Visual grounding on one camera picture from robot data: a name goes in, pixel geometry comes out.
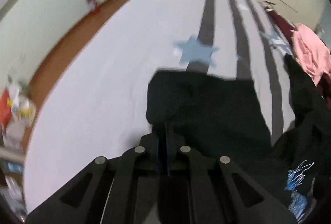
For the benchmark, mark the black t-shirt with print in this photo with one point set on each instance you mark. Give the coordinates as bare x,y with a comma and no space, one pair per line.
223,117

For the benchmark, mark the red fire extinguisher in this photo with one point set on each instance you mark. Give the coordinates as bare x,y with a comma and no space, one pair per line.
93,5

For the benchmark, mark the pink garment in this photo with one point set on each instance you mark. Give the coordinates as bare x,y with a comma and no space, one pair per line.
310,52

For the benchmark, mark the clutter shelf with bottles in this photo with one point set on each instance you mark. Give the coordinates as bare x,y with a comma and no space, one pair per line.
17,114

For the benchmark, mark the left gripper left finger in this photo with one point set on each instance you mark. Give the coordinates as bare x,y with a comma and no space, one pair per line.
125,189

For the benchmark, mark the striped star bed sheet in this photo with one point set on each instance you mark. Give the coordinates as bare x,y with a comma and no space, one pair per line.
98,106

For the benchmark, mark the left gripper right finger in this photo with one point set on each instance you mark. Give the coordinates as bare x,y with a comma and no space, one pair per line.
204,190

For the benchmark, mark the dark red garment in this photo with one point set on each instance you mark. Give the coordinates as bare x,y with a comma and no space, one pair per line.
285,27

